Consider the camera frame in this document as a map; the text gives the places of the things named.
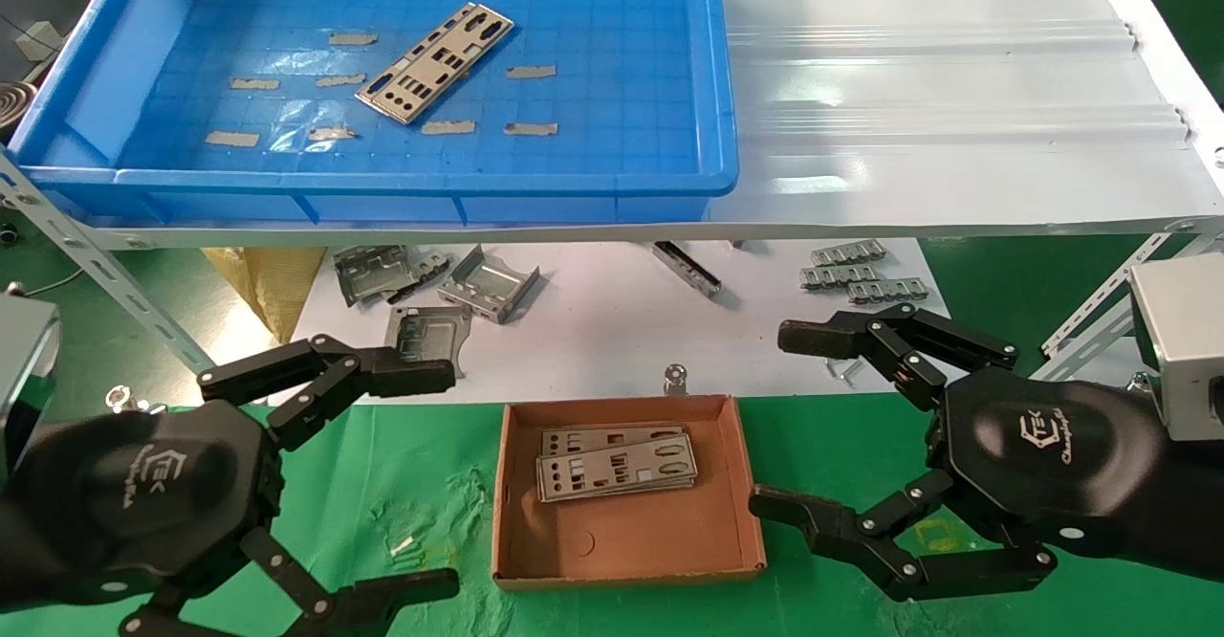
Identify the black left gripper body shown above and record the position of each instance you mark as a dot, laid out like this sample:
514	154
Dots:
124	494

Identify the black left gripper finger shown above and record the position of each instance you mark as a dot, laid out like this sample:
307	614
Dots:
402	594
402	377

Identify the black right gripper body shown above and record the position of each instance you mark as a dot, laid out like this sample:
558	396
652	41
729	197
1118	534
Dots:
1052	455

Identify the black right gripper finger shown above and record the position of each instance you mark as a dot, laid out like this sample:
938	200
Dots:
822	334
966	575

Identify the brown cardboard box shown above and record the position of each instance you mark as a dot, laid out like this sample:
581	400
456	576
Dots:
650	532

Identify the blue plastic tray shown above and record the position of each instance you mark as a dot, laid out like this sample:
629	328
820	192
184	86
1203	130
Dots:
612	92

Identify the thin dark strip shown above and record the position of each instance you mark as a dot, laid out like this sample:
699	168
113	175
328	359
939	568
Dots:
841	369

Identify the small white paper scrap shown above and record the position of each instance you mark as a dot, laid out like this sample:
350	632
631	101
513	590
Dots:
403	545

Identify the small ridged metal strip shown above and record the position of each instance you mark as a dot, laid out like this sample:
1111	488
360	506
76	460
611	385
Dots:
849	253
840	277
889	291

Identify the flat grey stamped metal plate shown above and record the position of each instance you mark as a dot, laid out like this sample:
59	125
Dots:
435	326

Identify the green cloth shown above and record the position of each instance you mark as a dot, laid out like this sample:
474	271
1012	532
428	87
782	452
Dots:
402	465

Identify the grey perforated angle bar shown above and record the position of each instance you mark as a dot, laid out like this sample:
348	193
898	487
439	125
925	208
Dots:
1081	350
1100	297

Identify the small ridged metal part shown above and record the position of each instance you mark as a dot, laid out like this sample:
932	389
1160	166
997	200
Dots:
432	264

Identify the yellow plastic bag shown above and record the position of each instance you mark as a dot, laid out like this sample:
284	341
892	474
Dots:
273	283

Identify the white board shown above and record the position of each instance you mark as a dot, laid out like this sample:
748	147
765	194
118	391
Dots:
593	331

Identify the grey perforated shelf leg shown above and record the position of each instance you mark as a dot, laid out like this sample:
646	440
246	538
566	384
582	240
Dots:
96	264

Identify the grey tape piece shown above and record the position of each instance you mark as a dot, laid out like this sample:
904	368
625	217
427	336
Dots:
448	127
531	128
332	133
232	139

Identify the white corrugated shelf sheet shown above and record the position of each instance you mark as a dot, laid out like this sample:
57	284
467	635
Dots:
956	92

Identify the clear plastic film patch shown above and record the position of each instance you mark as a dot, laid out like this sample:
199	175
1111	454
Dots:
296	120

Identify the coiled metal tube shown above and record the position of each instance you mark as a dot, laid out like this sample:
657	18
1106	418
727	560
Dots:
14	106

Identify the white power adapter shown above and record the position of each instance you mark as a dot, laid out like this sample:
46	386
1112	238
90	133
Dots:
38	39

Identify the grey folded metal bracket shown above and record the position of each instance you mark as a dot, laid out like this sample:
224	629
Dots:
373	274

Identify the grey U-shaped metal bracket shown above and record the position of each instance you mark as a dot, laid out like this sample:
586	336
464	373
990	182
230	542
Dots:
488	288

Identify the narrow metal rail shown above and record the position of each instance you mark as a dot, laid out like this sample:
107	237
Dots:
688	272

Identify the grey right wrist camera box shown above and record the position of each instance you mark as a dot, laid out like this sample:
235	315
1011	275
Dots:
1186	350

